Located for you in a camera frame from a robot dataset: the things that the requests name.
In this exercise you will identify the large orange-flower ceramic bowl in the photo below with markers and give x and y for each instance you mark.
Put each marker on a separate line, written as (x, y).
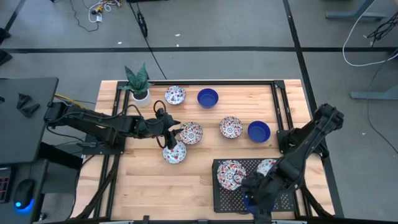
(228, 174)

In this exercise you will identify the person's foot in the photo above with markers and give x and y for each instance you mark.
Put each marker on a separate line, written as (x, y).
(3, 33)
(4, 57)

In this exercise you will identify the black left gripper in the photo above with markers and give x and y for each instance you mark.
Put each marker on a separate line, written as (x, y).
(152, 127)

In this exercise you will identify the grey desk foot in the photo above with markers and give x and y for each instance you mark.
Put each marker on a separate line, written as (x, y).
(351, 14)

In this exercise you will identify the small blue plastic bowl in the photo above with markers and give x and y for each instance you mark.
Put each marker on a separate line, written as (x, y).
(207, 98)
(259, 131)

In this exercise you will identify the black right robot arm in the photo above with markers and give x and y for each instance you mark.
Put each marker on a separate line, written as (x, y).
(311, 140)

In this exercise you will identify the small red-flower ceramic bowl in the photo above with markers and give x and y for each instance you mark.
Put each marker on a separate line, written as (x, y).
(175, 95)
(175, 155)

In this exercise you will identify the small orange-flower ceramic bowl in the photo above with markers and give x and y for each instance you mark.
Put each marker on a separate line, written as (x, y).
(191, 133)
(231, 127)

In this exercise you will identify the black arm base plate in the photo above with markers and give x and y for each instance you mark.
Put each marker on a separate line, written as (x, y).
(93, 149)
(283, 137)

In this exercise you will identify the black computer mouse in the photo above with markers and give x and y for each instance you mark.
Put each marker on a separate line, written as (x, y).
(23, 193)

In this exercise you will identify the white plant pot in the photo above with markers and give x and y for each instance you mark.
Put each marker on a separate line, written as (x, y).
(143, 101)

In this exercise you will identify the large red-flower ceramic bowl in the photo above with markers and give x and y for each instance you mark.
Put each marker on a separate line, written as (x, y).
(264, 166)

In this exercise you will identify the backlit keyboard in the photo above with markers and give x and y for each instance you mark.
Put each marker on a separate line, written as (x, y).
(4, 186)

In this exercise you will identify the black side table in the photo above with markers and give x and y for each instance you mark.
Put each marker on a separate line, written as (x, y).
(18, 140)

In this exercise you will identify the black triangular part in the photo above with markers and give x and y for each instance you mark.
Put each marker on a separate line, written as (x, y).
(23, 99)
(30, 109)

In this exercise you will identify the black perforated metal rack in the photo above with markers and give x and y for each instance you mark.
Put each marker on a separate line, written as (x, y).
(224, 202)

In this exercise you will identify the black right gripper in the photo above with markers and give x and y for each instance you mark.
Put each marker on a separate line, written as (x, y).
(259, 193)

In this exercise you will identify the dark grey desk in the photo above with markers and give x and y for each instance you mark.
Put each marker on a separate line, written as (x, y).
(31, 169)

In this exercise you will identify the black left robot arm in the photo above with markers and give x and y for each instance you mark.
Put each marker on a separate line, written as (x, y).
(93, 123)

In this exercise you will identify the green snake plant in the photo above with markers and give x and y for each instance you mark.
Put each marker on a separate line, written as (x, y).
(138, 79)

